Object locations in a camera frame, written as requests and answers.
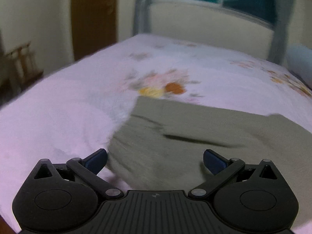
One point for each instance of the brown wooden door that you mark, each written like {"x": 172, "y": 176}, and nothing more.
{"x": 93, "y": 26}

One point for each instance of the light blue folded blanket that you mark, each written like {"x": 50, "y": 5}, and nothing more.
{"x": 299, "y": 63}

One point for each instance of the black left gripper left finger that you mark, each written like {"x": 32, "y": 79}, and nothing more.
{"x": 60, "y": 198}

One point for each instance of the grey curtain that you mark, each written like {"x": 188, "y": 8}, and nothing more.
{"x": 142, "y": 17}
{"x": 280, "y": 30}

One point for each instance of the pink floral bed sheet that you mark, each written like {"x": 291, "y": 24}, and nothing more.
{"x": 74, "y": 111}

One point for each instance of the wooden chair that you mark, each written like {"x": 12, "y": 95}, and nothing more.
{"x": 18, "y": 69}

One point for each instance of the olive green pants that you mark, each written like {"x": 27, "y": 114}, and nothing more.
{"x": 161, "y": 144}

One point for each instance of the grey left curtain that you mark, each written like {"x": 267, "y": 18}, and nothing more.
{"x": 142, "y": 17}

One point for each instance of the grey right curtain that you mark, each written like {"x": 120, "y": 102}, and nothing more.
{"x": 280, "y": 30}

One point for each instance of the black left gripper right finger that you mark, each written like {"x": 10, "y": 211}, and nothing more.
{"x": 246, "y": 198}

